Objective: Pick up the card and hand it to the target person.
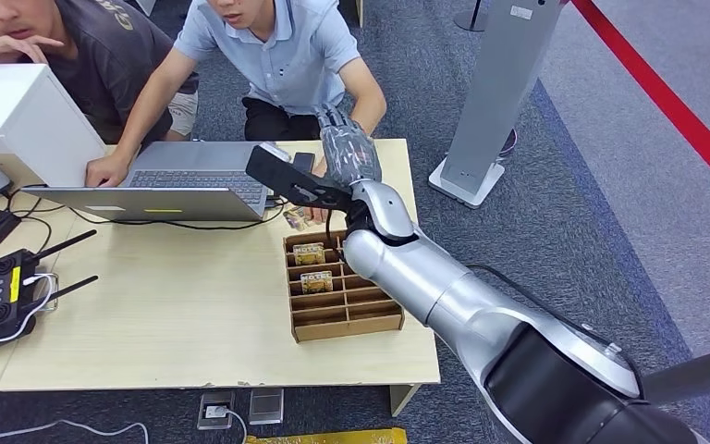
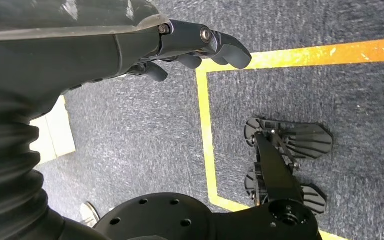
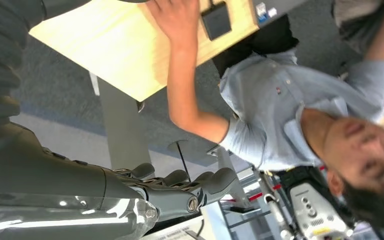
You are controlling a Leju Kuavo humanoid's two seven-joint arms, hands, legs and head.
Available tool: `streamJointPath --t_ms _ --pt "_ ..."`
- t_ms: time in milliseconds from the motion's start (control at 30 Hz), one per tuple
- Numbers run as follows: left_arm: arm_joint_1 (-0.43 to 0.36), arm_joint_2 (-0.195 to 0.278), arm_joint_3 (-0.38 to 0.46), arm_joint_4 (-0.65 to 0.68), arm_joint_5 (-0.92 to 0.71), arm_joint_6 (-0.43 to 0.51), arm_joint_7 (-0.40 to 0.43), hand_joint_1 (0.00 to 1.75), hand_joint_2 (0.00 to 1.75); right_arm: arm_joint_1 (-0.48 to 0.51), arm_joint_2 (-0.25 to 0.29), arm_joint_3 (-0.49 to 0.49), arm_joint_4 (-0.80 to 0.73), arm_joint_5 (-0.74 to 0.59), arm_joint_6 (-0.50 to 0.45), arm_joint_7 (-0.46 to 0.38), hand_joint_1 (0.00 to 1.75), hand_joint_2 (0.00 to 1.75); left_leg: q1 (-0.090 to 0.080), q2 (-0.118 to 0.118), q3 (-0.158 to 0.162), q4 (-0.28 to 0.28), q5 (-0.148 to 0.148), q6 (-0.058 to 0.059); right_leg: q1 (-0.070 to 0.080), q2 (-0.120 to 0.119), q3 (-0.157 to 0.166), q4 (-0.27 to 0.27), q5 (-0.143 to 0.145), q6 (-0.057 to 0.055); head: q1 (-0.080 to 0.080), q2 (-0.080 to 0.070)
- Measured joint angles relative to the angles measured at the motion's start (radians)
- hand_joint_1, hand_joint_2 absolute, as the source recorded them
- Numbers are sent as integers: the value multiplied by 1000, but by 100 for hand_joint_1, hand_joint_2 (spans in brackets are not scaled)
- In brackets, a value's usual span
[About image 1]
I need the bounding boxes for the red barrier belt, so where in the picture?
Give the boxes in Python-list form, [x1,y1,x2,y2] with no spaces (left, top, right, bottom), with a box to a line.
[569,0,710,211]

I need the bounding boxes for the black adapter cable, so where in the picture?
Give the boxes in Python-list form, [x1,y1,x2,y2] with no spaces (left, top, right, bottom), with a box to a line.
[0,185,67,253]

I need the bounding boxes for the black remote controller with antennas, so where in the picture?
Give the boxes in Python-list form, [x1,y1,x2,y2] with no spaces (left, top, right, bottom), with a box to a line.
[0,229,100,361]

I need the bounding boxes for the grey laptop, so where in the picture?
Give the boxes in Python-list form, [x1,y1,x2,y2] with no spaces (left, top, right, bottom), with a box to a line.
[22,142,275,223]

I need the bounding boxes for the person's right hand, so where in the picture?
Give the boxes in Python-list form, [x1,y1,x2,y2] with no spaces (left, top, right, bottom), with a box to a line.
[85,153,132,189]
[0,34,66,66]

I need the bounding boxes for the white controller cable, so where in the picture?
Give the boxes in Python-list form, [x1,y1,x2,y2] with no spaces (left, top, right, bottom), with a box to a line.
[0,274,59,344]

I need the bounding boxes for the chrome stanchion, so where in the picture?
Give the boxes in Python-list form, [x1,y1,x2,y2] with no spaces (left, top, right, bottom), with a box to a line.
[639,341,710,406]

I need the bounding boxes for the yellow strip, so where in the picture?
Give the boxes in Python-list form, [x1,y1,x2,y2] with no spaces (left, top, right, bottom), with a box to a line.
[244,427,409,444]

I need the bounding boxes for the dark stanchion base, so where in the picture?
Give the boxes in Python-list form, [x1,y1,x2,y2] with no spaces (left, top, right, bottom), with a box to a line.
[452,0,490,34]

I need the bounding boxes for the grey kiosk pillar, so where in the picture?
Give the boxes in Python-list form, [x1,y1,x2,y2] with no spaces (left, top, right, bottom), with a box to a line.
[428,0,568,211]

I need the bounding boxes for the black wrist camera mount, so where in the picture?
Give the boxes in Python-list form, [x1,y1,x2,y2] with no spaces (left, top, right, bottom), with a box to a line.
[245,142,356,214]

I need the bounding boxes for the person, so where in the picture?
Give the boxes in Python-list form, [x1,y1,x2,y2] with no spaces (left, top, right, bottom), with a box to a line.
[0,0,200,145]
[85,0,388,226]

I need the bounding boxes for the wooden card holder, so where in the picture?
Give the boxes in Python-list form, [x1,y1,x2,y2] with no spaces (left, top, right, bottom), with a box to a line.
[283,229,405,343]

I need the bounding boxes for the white plug cable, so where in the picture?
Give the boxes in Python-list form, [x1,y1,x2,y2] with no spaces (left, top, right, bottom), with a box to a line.
[223,409,249,444]

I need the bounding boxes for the wooden table leg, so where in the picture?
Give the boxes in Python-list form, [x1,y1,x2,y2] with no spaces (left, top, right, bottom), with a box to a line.
[389,384,422,418]

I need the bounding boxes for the floor socket with white plug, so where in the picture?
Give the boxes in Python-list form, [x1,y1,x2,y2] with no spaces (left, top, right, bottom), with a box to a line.
[196,392,236,431]

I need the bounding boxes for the white floor cable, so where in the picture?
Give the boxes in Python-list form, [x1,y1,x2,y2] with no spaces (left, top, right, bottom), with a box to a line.
[0,419,150,444]

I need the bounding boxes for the closed metal floor socket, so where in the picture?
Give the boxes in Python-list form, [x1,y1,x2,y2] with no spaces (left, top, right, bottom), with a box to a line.
[248,388,285,426]

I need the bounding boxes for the person's left hand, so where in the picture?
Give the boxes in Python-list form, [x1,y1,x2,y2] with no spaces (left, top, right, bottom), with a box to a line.
[307,155,333,226]

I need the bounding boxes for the small clear plastic piece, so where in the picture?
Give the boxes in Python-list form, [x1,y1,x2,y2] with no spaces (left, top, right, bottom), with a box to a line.
[35,273,61,313]

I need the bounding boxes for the white box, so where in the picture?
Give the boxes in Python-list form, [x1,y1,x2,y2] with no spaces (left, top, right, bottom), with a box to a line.
[0,63,108,188]

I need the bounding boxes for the thin black laptop cable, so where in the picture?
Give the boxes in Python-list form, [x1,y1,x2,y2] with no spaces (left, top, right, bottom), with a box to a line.
[69,206,287,233]

